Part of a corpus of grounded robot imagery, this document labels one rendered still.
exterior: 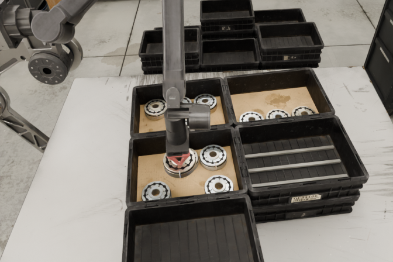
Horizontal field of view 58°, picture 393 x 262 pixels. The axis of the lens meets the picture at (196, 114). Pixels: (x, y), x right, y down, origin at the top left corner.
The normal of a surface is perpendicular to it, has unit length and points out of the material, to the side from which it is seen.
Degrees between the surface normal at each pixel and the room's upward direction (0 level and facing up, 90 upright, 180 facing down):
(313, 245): 0
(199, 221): 0
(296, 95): 0
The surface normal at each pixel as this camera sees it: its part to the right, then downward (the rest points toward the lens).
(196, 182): -0.07, -0.71
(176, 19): 0.00, 0.15
